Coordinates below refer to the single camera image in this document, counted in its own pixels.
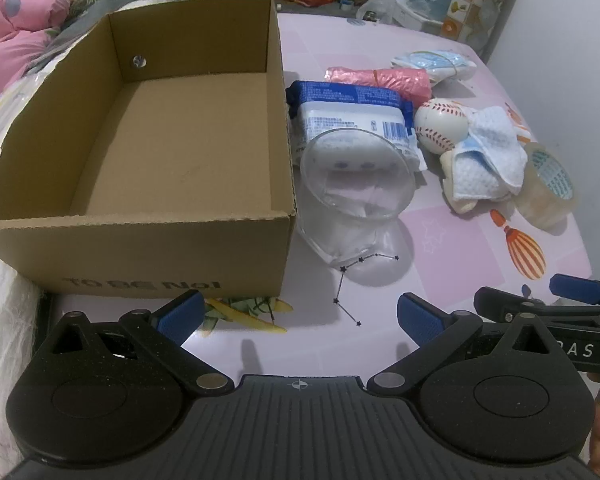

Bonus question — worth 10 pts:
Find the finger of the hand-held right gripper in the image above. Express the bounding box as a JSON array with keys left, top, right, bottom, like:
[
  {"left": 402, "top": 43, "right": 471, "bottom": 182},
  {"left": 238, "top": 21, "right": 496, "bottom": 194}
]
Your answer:
[
  {"left": 549, "top": 274, "right": 600, "bottom": 307},
  {"left": 473, "top": 286, "right": 551, "bottom": 323}
]

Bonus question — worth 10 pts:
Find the white waffle washcloth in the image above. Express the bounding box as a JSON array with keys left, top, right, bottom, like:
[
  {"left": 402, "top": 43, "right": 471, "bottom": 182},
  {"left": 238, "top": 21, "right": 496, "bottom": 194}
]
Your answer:
[{"left": 449, "top": 106, "right": 530, "bottom": 202}]

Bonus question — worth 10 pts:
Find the white blue wet wipes pack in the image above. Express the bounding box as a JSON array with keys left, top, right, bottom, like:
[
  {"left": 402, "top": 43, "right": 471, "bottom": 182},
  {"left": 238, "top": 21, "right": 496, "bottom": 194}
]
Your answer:
[{"left": 285, "top": 80, "right": 429, "bottom": 175}]

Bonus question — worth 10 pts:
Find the clear plastic container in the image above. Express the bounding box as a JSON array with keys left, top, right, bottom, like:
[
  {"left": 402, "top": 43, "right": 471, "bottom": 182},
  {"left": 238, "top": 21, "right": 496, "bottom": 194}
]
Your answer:
[{"left": 355, "top": 0, "right": 397, "bottom": 25}]

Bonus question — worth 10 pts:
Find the clear packing tape roll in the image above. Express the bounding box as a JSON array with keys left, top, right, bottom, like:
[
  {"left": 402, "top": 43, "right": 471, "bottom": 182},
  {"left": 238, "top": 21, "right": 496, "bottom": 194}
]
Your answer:
[{"left": 512, "top": 142, "right": 579, "bottom": 227}]

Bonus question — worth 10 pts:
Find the clear plastic cup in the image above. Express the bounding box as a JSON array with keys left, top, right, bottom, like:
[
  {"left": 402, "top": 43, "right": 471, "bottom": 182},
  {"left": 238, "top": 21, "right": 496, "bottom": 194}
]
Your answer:
[{"left": 296, "top": 128, "right": 416, "bottom": 269}]

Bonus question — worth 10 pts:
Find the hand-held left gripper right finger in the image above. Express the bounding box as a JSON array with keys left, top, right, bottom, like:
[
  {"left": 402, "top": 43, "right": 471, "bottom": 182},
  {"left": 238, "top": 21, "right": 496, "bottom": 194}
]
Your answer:
[{"left": 367, "top": 292, "right": 572, "bottom": 398}]

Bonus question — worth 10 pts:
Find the orange checkered flower cloth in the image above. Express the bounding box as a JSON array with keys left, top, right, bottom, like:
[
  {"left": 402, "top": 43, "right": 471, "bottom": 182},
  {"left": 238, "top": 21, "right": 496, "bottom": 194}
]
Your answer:
[{"left": 442, "top": 0, "right": 522, "bottom": 47}]

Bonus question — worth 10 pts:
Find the brown cardboard box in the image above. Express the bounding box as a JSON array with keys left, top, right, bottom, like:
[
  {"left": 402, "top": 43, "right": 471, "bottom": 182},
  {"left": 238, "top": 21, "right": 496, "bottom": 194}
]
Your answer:
[{"left": 0, "top": 0, "right": 298, "bottom": 297}]

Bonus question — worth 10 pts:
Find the pink quilt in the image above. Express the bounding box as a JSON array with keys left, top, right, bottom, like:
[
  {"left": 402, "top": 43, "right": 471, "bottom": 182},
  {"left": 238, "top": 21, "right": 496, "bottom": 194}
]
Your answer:
[{"left": 0, "top": 0, "right": 82, "bottom": 112}]

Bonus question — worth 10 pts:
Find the white soft baseball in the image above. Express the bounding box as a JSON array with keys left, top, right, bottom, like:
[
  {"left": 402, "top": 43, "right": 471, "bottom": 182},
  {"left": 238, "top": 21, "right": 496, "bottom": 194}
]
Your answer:
[{"left": 413, "top": 98, "right": 469, "bottom": 154}]

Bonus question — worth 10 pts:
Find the white water dispenser base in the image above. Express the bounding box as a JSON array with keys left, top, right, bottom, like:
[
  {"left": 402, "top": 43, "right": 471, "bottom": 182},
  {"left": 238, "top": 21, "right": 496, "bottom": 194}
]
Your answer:
[{"left": 394, "top": 0, "right": 462, "bottom": 37}]

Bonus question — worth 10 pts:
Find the pink garbage bag roll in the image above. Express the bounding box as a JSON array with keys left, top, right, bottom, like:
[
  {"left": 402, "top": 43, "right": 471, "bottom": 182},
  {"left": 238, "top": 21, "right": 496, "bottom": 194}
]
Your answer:
[{"left": 326, "top": 66, "right": 434, "bottom": 109}]

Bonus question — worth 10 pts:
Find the beige round sponge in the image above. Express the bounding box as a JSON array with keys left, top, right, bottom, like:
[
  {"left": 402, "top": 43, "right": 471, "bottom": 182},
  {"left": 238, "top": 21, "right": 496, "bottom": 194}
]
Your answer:
[{"left": 439, "top": 152, "right": 482, "bottom": 214}]

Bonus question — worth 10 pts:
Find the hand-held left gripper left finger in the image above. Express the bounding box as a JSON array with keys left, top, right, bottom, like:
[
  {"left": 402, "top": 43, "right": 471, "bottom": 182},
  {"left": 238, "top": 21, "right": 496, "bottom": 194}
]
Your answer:
[{"left": 32, "top": 290, "right": 231, "bottom": 397}]

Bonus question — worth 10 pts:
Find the bagged blue face masks bundle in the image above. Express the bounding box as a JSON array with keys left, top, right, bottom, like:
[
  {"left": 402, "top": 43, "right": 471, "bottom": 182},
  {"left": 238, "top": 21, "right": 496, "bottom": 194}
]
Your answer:
[{"left": 391, "top": 50, "right": 479, "bottom": 84}]

